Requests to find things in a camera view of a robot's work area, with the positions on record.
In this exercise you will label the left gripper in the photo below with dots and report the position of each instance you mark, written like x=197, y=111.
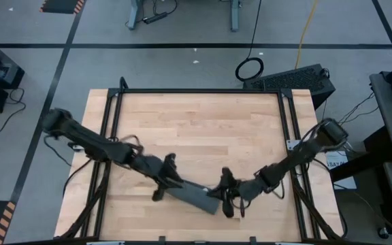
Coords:
x=153, y=168

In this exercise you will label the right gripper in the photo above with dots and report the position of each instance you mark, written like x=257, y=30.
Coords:
x=250, y=190

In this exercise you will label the dark grey towel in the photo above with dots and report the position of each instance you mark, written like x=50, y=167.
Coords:
x=196, y=197

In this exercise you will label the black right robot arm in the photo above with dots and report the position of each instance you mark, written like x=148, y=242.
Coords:
x=294, y=160

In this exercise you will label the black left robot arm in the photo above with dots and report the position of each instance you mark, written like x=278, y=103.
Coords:
x=87, y=137

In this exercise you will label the white paper sheet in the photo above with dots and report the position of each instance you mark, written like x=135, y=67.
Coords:
x=339, y=161

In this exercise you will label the black perforated computer case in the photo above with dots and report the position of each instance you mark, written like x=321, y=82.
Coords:
x=294, y=81

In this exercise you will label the black desk base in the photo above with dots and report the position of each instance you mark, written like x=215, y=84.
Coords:
x=369, y=160

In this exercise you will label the black power strip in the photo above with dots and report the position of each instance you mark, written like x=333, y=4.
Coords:
x=155, y=17

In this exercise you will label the black caster wheel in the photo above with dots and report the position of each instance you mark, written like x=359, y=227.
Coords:
x=383, y=232

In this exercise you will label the grey table leg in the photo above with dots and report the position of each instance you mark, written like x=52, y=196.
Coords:
x=235, y=15
x=134, y=15

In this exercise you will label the black table-level camera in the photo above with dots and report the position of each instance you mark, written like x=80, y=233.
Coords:
x=162, y=239

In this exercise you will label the black aluminium table frame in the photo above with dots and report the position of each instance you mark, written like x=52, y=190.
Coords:
x=196, y=90

